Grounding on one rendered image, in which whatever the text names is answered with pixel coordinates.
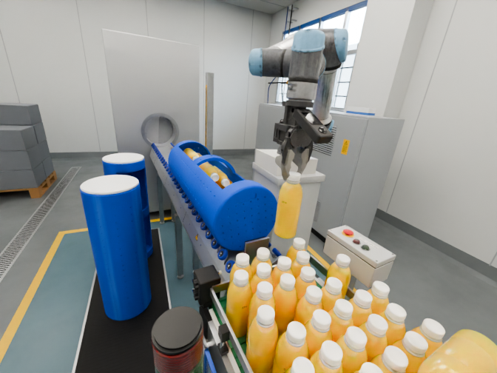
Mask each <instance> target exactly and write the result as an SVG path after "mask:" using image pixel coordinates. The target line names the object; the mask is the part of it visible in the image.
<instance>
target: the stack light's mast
mask: <svg viewBox="0 0 497 373"><path fill-rule="evenodd" d="M202 332H203V319H202V317H201V315H200V313H199V312H198V311H196V310H195V309H193V308H191V307H188V306H178V307H175V308H172V309H169V310H167V311H166V312H164V313H163V314H162V315H161V316H160V317H159V318H158V319H157V320H156V321H155V324H154V326H153V327H152V343H153V345H154V347H155V348H156V349H157V350H158V351H159V352H161V353H163V354H168V355H175V354H181V353H184V352H186V351H188V350H190V348H192V347H193V346H194V345H195V344H196V343H197V342H198V341H199V339H200V337H201V335H202Z"/></svg>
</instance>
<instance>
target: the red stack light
mask: <svg viewBox="0 0 497 373"><path fill-rule="evenodd" d="M152 351H153V358H154V364H155V368H156V369H157V370H158V371H159V372H160V373H189V372H190V371H191V370H193V369H194V368H195V367H196V365H197V364H198V363H199V362H200V359H201V357H202V354H203V332H202V335H201V337H200V339H199V341H198V342H197V343H196V344H195V345H194V346H193V347H192V348H190V350H188V351H186V352H184V353H181V354H175V355H168V354H163V353H161V352H159V351H158V350H157V349H156V348H155V347H154V345H153V343H152Z"/></svg>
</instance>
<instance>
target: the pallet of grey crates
mask: <svg viewBox="0 0 497 373"><path fill-rule="evenodd" d="M56 179H57V176H56V173H55V170H54V167H53V162H52V159H51V155H50V151H49V147H48V144H47V137H46V134H45V131H44V125H43V122H42V120H41V114H40V111H39V108H38V104H23V103H7V102H3V103H0V192H15V191H25V190H29V192H30V197H31V198H40V197H41V196H42V195H43V194H44V193H45V192H46V191H47V190H48V189H49V188H50V187H51V185H52V184H53V183H54V182H55V181H56Z"/></svg>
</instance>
